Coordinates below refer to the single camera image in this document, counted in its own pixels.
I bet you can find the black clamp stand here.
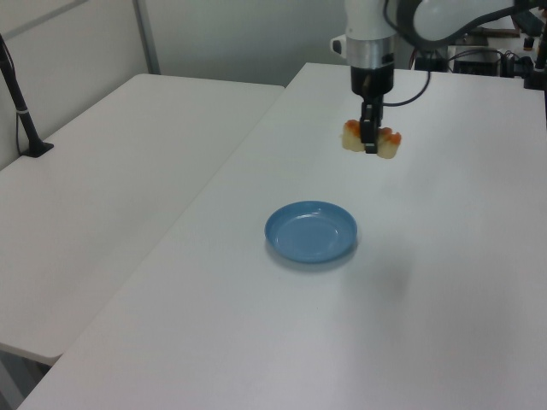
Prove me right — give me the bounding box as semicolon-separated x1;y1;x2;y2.
521;23;547;91

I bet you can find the bread slice with orange topping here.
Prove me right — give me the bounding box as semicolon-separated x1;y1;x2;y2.
339;119;403;161

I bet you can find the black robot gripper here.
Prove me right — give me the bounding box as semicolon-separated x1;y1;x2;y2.
350;64;396;156

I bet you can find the blue round plate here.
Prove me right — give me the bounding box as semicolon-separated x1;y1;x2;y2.
263;200;359;264

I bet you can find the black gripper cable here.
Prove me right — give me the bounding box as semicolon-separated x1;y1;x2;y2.
383;70;432;107

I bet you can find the black camera stand pole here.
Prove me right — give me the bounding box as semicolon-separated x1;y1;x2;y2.
0;32;56;160

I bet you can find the black electronics box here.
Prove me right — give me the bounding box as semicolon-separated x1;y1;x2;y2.
451;48;503;77

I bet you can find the small black device box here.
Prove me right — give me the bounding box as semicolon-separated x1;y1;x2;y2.
416;56;446;73

